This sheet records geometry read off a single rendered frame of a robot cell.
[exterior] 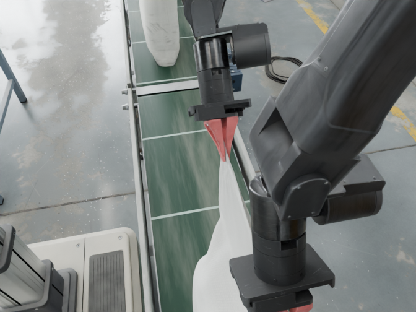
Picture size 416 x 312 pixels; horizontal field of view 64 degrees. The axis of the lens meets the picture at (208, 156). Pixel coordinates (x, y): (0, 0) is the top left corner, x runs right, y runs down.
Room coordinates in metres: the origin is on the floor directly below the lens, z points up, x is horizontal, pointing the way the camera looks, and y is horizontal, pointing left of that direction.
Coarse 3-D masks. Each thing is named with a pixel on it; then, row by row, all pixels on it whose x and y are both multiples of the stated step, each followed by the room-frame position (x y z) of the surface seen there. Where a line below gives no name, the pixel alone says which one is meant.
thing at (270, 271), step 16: (256, 240) 0.16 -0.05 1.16; (272, 240) 0.15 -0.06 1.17; (304, 240) 0.15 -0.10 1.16; (240, 256) 0.17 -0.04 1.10; (256, 256) 0.15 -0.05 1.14; (272, 256) 0.14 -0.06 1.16; (288, 256) 0.14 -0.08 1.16; (304, 256) 0.15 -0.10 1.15; (240, 272) 0.14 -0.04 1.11; (256, 272) 0.14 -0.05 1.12; (272, 272) 0.13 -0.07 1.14; (288, 272) 0.13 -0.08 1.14; (304, 272) 0.14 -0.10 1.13; (320, 272) 0.14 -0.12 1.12; (240, 288) 0.12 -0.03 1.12; (256, 288) 0.12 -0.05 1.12; (272, 288) 0.12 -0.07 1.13; (288, 288) 0.12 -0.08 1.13; (304, 288) 0.12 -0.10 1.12
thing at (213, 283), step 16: (224, 144) 0.39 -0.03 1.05; (224, 176) 0.37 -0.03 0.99; (224, 192) 0.36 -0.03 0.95; (240, 192) 0.29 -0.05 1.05; (224, 208) 0.35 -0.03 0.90; (240, 208) 0.27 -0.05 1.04; (224, 224) 0.34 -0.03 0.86; (240, 224) 0.26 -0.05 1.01; (224, 240) 0.31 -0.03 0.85; (240, 240) 0.25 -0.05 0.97; (208, 256) 0.29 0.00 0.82; (224, 256) 0.28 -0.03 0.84; (208, 272) 0.26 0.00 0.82; (224, 272) 0.25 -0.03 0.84; (208, 288) 0.22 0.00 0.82; (224, 288) 0.22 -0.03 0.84; (208, 304) 0.20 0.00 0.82; (224, 304) 0.19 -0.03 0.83; (240, 304) 0.19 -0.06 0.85
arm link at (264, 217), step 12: (252, 180) 0.21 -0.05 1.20; (252, 192) 0.18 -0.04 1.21; (264, 192) 0.18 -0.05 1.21; (252, 204) 0.18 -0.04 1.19; (264, 204) 0.17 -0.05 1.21; (252, 216) 0.17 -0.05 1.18; (264, 216) 0.16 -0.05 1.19; (276, 216) 0.16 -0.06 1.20; (252, 228) 0.17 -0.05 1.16; (264, 228) 0.16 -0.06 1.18; (276, 228) 0.16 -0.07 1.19; (288, 228) 0.15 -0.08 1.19; (300, 228) 0.16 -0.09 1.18; (276, 240) 0.15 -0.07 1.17; (288, 240) 0.15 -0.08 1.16
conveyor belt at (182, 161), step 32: (160, 96) 1.35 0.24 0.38; (192, 96) 1.35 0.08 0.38; (160, 128) 1.12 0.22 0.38; (192, 128) 1.12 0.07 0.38; (160, 160) 0.92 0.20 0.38; (192, 160) 0.92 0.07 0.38; (160, 192) 0.75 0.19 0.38; (192, 192) 0.75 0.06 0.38; (160, 224) 0.61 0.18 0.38; (192, 224) 0.61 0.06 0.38; (160, 256) 0.48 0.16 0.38; (192, 256) 0.48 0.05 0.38; (160, 288) 0.38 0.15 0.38; (192, 288) 0.38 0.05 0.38
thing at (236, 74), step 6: (228, 48) 1.73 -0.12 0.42; (228, 54) 1.68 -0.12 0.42; (234, 66) 1.60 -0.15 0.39; (234, 72) 1.54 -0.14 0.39; (240, 72) 1.54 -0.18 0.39; (234, 78) 1.52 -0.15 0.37; (240, 78) 1.52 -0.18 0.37; (234, 84) 1.52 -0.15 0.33; (240, 84) 1.52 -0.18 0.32; (234, 90) 1.52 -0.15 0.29; (240, 90) 1.52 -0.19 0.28
